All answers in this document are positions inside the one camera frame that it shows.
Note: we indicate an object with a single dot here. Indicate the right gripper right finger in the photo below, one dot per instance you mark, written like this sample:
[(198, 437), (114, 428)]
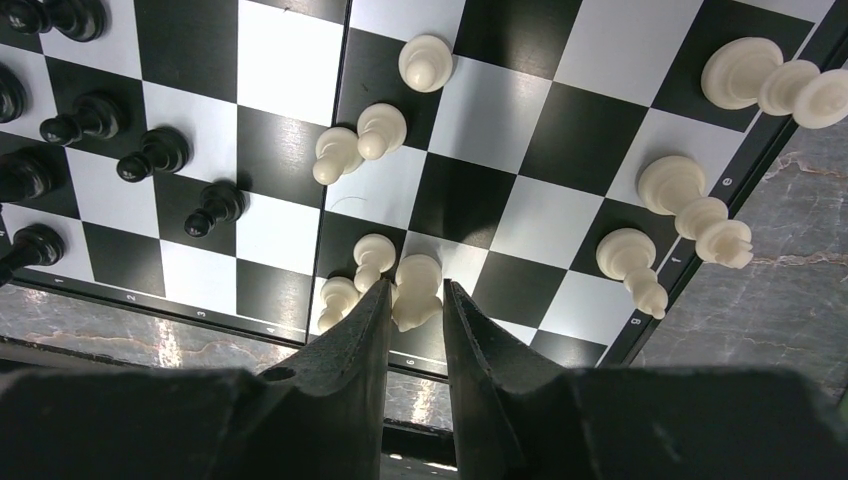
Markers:
[(513, 415)]

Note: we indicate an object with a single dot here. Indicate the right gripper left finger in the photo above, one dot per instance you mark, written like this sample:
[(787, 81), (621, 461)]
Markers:
[(318, 414)]

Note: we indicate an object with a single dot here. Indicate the white chess pawn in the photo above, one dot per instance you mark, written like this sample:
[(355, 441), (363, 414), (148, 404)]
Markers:
[(425, 63)]

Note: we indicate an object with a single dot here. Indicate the black and white chessboard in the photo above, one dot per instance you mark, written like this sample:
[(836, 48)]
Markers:
[(218, 160)]

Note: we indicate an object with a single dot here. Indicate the white chess rook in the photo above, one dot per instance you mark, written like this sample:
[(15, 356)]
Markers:
[(418, 278)]

